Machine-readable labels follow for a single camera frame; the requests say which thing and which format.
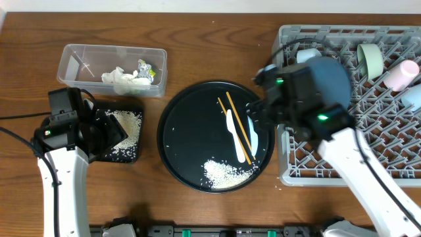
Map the light blue small bowl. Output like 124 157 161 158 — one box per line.
296 48 322 63

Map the dark blue bowl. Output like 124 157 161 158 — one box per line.
305 57 351 110

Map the white napkin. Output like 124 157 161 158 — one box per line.
101 66 151 95

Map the white plastic spoon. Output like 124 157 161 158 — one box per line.
226 109 246 163

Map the foil snack wrapper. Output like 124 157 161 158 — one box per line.
136 59 156 84

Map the teal green bowl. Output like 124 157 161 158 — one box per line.
357 43 384 80

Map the pink cup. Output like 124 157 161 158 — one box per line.
384 60 420 92

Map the light blue cup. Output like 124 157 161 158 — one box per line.
401 84 421 112

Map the light blue plastic knife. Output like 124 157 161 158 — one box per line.
247 117 259 157

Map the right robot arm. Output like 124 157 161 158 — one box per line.
247 63 420 236

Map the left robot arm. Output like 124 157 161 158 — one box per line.
31 88 128 236

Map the clear plastic waste bin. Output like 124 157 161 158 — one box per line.
57 44 168 97

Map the grey dishwasher rack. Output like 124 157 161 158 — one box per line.
272 24 420 188

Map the black rectangular tray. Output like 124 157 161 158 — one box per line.
89 101 143 163

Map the rice pile on rectangular tray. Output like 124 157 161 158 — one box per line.
105 110 142 159

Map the wooden chopstick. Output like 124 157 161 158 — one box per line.
218 98 251 165
226 91 252 152

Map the round black serving tray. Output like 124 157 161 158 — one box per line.
157 81 275 193

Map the rice pile on round tray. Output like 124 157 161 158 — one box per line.
201 160 259 190

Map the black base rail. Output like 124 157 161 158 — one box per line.
88 217 362 237

